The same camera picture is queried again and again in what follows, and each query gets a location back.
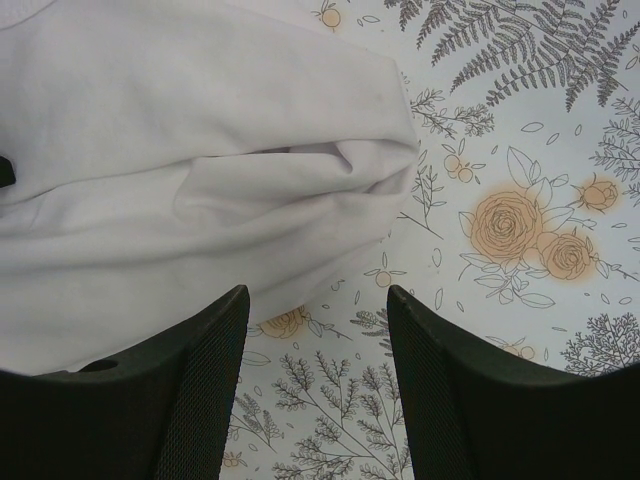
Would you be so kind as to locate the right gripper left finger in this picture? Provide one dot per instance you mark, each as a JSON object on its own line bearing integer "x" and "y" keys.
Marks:
{"x": 158, "y": 410}

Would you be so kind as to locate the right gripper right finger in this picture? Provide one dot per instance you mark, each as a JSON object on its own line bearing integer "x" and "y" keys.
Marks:
{"x": 475, "y": 411}

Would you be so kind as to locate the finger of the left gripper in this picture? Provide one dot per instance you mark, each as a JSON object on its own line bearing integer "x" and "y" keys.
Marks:
{"x": 7, "y": 174}

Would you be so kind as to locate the floral table mat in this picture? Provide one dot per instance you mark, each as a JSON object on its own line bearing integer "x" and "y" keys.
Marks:
{"x": 522, "y": 226}

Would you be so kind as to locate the white t shirt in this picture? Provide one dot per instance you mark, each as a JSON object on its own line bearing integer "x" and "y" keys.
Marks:
{"x": 165, "y": 152}

